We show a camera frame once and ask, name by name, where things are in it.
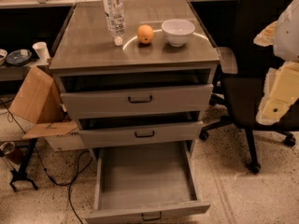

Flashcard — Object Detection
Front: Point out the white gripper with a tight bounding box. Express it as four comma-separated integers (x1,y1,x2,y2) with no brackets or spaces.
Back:
256,61,299,125

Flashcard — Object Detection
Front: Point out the clear plastic water bottle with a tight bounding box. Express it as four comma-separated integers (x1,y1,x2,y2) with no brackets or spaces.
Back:
102,0,125,46

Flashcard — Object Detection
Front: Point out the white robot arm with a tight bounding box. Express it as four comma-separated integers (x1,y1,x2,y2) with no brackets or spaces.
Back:
253,0,299,125

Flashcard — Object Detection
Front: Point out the grey drawer cabinet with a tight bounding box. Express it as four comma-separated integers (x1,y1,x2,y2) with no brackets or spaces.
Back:
49,0,221,156

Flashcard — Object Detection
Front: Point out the grey bottom drawer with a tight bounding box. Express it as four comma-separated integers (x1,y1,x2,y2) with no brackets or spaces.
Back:
86,142,210,224

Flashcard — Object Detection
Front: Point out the black office chair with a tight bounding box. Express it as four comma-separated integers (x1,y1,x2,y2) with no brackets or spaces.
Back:
199,0,299,173

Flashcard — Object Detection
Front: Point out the white ceramic bowl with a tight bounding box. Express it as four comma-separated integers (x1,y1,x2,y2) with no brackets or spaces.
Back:
162,19,195,47

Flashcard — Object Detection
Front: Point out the orange fruit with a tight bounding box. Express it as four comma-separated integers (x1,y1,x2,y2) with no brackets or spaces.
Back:
137,24,153,44

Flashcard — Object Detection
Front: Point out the brown cardboard box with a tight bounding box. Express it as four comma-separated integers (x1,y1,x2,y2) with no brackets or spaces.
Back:
9,66,77,139

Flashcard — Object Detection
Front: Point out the white paper cup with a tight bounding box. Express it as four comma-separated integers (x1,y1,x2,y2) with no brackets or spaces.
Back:
32,42,50,61

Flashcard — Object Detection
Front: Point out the dark blue plate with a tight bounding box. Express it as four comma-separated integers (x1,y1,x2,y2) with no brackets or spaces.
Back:
6,49,32,66

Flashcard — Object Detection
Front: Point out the black metal stand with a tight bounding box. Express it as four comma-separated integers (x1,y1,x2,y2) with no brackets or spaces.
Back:
9,138,38,192

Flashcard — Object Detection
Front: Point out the brown glass jar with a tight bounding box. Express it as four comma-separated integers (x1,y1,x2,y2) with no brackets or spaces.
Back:
0,142,23,164

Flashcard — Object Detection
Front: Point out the grey side shelf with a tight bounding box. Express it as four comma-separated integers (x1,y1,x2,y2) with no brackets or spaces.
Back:
0,60,50,81

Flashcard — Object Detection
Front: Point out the white bowl at left edge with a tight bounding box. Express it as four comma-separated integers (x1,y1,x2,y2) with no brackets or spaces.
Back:
0,49,7,66

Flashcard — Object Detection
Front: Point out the black floor cable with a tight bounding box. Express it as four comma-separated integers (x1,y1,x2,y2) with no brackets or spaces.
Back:
0,98,93,224

